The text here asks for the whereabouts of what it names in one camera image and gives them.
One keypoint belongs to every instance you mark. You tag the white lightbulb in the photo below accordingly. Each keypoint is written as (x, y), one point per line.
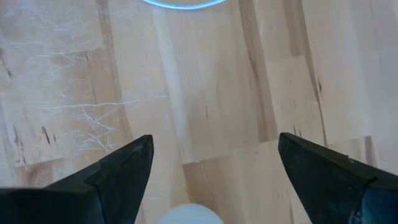
(190, 215)

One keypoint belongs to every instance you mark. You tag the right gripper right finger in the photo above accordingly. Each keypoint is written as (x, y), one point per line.
(335, 186)

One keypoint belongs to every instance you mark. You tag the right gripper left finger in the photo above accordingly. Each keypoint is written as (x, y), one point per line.
(102, 189)

